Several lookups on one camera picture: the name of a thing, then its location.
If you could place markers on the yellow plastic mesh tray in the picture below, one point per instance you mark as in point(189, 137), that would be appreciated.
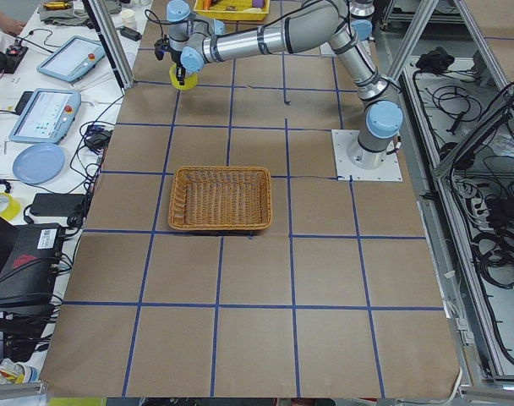
point(233, 10)

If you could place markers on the white paper cup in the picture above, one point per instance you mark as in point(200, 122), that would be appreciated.
point(128, 18)

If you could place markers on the upper teach pendant tablet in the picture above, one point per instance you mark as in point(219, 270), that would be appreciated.
point(73, 60)

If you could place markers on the light blue plate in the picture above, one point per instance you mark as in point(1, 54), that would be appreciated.
point(39, 163)

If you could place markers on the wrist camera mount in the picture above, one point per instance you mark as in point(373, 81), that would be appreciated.
point(161, 48)

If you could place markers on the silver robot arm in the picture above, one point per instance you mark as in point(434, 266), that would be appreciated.
point(361, 13)
point(193, 41)

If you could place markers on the lower teach pendant tablet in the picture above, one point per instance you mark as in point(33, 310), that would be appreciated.
point(47, 116)

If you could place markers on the black power adapter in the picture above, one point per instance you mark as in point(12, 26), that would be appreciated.
point(55, 205)

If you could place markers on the spare yellow tape roll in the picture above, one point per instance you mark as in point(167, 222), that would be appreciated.
point(9, 207)

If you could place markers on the aluminium frame post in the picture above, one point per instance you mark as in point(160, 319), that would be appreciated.
point(109, 38)

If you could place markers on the teach pendant tablet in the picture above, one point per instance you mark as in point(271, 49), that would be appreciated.
point(73, 60)
point(47, 116)

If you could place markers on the black computer box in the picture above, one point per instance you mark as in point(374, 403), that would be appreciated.
point(28, 255)

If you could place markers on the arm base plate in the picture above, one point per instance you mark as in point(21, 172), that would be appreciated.
point(356, 164)

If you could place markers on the brown wicker basket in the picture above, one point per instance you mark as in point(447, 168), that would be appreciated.
point(213, 198)

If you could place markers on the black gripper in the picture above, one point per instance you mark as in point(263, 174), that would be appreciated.
point(177, 62)

